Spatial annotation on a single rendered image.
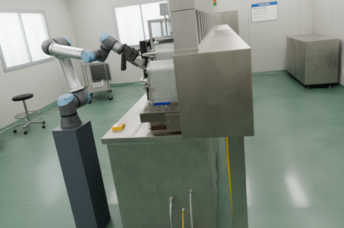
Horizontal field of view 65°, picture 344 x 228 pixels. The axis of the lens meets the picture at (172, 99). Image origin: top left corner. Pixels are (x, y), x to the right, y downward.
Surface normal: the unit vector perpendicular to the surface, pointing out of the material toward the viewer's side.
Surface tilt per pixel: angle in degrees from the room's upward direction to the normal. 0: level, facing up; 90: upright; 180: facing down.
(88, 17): 90
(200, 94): 90
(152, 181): 90
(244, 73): 90
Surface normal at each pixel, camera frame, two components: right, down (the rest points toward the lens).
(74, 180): -0.26, 0.29
